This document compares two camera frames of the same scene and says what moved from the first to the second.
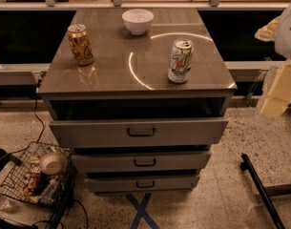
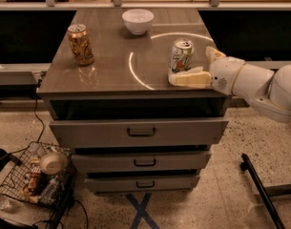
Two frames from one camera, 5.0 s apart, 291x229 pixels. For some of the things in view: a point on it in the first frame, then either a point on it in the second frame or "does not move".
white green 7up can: (180, 60) does not move
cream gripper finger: (268, 31) -> (224, 70)
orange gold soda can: (80, 44) does not move
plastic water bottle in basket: (48, 194) does not move
